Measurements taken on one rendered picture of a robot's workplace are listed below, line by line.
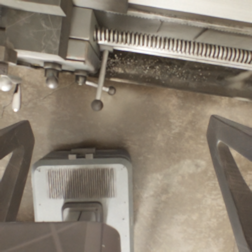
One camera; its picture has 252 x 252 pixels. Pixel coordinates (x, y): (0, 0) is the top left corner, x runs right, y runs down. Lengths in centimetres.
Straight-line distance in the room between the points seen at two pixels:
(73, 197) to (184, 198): 71
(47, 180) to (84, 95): 53
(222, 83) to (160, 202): 85
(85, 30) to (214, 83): 63
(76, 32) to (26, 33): 12
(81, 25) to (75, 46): 5
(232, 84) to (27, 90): 112
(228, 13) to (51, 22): 41
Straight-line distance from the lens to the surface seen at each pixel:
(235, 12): 66
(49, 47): 56
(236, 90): 111
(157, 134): 143
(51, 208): 132
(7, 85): 55
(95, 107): 73
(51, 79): 63
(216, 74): 108
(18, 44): 58
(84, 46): 62
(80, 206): 124
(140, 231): 164
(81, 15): 64
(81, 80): 82
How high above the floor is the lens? 140
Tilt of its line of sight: 84 degrees down
